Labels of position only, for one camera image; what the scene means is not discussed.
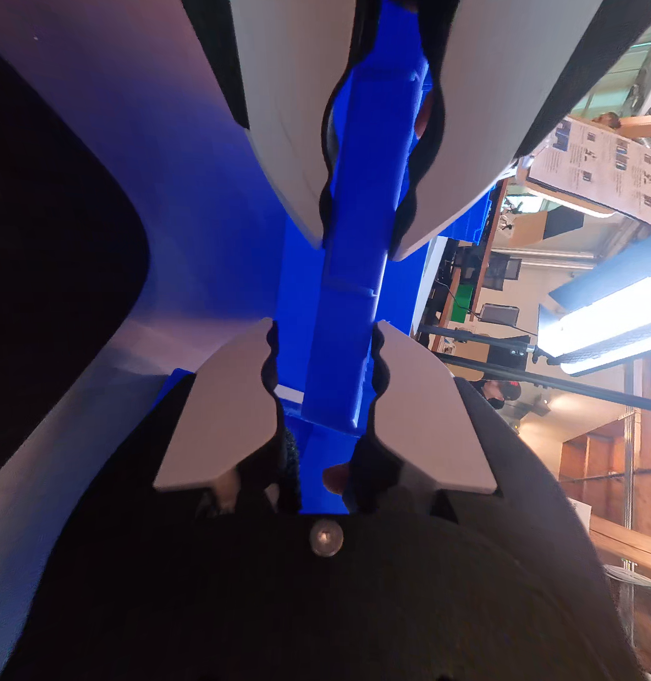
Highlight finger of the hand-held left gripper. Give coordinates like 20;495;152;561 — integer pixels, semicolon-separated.
230;0;383;251
389;0;606;262

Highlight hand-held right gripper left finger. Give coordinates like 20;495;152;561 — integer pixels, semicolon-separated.
153;317;285;495

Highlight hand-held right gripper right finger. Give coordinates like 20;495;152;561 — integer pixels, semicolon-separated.
364;320;498;495

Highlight person's right hand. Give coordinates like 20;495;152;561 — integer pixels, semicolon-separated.
322;463;352;497

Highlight instruction sign on white stand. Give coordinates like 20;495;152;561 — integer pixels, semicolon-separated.
517;113;651;233

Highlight printed instruction sheet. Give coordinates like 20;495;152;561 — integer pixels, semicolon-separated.
528;120;651;232

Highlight black tripod stand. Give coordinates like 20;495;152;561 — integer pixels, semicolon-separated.
418;325;651;415

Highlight white panel studio light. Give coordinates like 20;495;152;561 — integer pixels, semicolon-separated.
538;233;651;377

